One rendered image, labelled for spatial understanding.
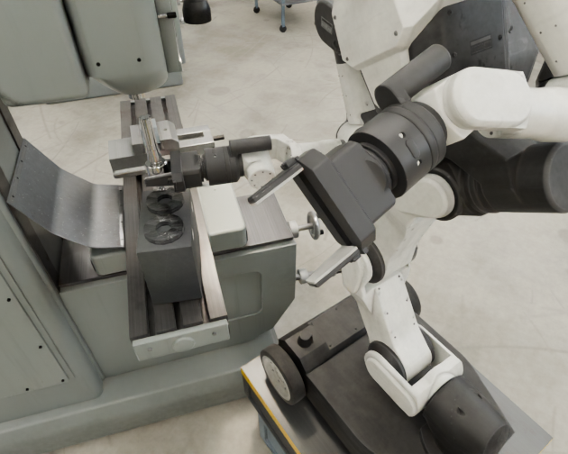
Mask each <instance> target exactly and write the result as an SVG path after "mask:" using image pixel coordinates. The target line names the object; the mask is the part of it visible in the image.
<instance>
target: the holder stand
mask: <svg viewBox="0 0 568 454"><path fill-rule="evenodd" d="M136 254H137V257H138V260H139V262H140V265H141V268H142V273H143V275H144V278H145V281H146V284H147V287H148V289H149V292H150V295H151V300H152V302H153V304H166V303H173V302H179V301H187V300H193V299H199V298H202V277H201V258H200V240H199V233H198V228H197V219H196V215H195V209H194V205H193V199H192V194H191V189H190V188H187V189H186V192H180V193H175V191H174V188H173V187H170V188H168V189H167V190H166V191H164V192H159V191H156V190H148V191H142V202H141V211H140V221H139V231H138V240H137V249H136Z"/></svg>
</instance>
